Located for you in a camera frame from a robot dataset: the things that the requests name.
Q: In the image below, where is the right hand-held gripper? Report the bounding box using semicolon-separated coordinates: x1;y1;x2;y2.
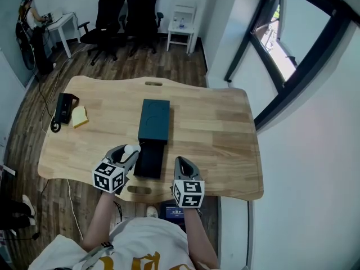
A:
170;156;205;209

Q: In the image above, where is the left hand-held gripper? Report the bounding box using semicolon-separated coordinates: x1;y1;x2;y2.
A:
92;144;141;195

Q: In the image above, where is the dark box tray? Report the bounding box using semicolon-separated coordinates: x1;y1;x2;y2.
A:
133;141;166;180

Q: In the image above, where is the dark box sleeve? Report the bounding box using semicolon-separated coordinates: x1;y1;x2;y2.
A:
137;98;171;146

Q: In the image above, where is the person's right forearm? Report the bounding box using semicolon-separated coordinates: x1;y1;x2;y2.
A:
183;206;221;270

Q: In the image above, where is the person's left forearm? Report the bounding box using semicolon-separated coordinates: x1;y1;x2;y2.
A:
82;190;116;253

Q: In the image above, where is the black device with display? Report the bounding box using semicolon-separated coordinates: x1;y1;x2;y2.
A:
160;199;187;222

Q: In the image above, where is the toy bread slice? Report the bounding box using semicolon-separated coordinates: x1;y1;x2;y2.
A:
70;105;90;129

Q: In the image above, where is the black phone stand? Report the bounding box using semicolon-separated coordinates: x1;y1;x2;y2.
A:
54;92;80;125

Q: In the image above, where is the person's white printed shirt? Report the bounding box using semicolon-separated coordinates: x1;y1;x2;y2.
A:
27;217;198;270

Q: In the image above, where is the black office chair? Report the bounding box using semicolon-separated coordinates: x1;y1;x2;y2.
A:
119;0;165;57
76;0;127;66

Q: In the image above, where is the white stool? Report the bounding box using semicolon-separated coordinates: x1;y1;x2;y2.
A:
166;2;198;56

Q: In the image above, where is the white desk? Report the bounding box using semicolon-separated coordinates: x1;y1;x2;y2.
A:
42;11;82;59

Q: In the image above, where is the laptop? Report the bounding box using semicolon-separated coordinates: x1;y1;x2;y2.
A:
42;10;64;25

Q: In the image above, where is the coiled black cable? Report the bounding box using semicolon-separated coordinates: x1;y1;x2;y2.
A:
50;116;62;134

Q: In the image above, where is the black floor cable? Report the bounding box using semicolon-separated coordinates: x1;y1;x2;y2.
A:
30;66;57;123

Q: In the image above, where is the grey shoulder strap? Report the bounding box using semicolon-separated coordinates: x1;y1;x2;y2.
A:
79;242;115;264

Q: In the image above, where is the black window frame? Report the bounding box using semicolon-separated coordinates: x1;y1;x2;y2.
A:
224;0;360;131

